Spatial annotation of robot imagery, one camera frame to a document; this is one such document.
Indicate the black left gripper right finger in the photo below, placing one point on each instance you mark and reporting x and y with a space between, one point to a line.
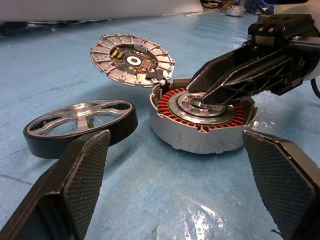
282 180

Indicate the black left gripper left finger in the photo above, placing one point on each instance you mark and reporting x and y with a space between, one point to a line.
75 175

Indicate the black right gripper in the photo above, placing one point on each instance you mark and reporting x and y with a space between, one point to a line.
280 25

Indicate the black silver spoked rotor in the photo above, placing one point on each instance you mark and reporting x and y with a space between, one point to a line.
125 127

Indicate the grey round motor housing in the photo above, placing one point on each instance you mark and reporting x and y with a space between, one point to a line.
200 142

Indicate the silver hinged motor lid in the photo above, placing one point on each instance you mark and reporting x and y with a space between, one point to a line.
117 75

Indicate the grey round background motor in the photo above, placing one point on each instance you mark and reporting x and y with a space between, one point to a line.
236 12

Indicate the white flat panel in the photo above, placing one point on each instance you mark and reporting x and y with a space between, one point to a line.
100 7

